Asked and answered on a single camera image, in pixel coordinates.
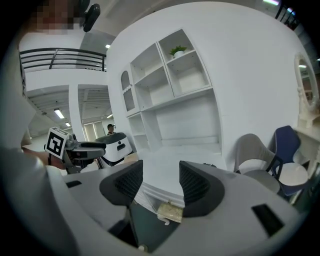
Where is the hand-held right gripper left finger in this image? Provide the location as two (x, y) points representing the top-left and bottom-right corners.
(47, 159), (148, 256)

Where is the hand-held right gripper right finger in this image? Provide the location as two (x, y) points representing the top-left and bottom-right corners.
(151, 160), (302, 256)

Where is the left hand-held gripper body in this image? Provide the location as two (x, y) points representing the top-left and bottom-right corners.
(44, 126), (83, 175)

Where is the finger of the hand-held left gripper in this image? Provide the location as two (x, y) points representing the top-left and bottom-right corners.
(78, 141), (107, 149)
(74, 147), (106, 158)

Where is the cream upholstered stool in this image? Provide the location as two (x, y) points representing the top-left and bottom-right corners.
(156, 201), (185, 226)

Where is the white desk with hutch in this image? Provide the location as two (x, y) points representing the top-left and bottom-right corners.
(120, 28), (227, 216)

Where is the person's left forearm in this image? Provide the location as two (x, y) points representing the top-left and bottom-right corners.
(21, 147), (63, 171)

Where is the white black-topped machine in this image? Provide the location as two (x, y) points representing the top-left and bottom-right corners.
(94, 132), (132, 167)

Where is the grey chair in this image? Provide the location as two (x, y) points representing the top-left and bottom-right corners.
(233, 133), (282, 195)

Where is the blue chair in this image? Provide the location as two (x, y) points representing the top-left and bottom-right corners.
(266, 125), (310, 201)

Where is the black balcony railing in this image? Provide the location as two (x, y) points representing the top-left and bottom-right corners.
(19, 48), (107, 73)

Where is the cream vanity table with mirror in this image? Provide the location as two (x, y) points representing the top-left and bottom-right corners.
(292, 52), (320, 176)

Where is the small potted green plant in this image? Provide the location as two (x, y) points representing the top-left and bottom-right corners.
(169, 45), (188, 59)

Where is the black head-worn camera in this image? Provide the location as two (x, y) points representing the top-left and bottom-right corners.
(83, 3), (101, 33)

